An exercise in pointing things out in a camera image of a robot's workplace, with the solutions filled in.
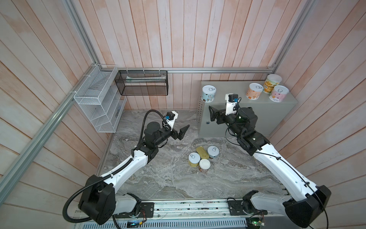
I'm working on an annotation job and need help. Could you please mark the grey metal cabinet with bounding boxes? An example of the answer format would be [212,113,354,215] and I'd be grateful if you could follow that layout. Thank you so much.
[197,81,298,138]

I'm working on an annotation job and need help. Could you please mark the black mesh wall basket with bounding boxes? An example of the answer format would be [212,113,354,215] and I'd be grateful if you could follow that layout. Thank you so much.
[114,70,169,96]

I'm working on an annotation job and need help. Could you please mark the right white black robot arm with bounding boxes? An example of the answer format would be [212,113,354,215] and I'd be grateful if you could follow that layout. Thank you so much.
[209,106,331,228]

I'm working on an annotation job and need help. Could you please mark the horizontal aluminium wall rail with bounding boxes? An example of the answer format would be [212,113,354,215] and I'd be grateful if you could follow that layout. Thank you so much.
[101,65,274,74]

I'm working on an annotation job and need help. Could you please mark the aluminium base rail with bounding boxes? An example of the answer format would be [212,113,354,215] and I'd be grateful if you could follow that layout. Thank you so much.
[63,193,291,223]

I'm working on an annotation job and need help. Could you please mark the white wire mesh shelf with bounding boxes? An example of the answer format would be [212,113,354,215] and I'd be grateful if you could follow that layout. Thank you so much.
[74,65,126,133]

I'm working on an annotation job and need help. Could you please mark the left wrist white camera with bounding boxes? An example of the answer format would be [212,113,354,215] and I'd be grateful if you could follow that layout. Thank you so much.
[163,111,178,131]

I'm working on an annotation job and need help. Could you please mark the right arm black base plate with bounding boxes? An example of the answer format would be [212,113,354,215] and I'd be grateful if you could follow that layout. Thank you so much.
[227,198,268,217]

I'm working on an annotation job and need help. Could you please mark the small brown white-lid can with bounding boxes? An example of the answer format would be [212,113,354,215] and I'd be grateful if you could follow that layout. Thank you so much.
[199,159,211,173]

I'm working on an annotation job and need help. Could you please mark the left aluminium frame rail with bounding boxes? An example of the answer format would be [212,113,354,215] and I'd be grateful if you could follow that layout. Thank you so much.
[1,64,97,205]

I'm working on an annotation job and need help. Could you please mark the pink label can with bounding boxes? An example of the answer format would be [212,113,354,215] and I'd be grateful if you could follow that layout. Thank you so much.
[269,85,290,103]

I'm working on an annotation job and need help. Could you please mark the yellow can lying down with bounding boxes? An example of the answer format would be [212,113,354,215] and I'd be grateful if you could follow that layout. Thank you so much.
[196,146,210,159]

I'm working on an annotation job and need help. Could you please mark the orange yellow label can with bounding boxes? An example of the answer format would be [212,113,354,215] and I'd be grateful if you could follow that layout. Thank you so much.
[263,74,282,94]

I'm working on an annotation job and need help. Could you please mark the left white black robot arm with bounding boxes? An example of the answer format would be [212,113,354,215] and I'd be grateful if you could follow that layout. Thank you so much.
[78,122,189,225]

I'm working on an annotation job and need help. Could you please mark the brown label can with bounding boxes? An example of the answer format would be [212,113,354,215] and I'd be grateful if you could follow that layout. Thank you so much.
[246,83,264,100]

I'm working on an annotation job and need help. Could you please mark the blue label can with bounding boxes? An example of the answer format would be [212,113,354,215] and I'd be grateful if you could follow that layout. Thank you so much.
[207,146,220,158]

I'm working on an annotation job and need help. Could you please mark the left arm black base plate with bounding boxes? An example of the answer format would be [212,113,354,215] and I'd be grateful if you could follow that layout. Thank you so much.
[126,202,154,218]

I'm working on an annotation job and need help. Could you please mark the yellow label can upright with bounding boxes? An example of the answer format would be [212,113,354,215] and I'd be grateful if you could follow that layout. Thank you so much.
[188,152,201,168]

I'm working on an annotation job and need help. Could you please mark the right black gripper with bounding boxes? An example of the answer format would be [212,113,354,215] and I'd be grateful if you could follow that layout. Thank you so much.
[210,105,243,140]

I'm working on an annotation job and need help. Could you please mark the black corrugated cable conduit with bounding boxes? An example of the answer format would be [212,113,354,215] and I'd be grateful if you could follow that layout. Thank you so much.
[62,109,166,229]

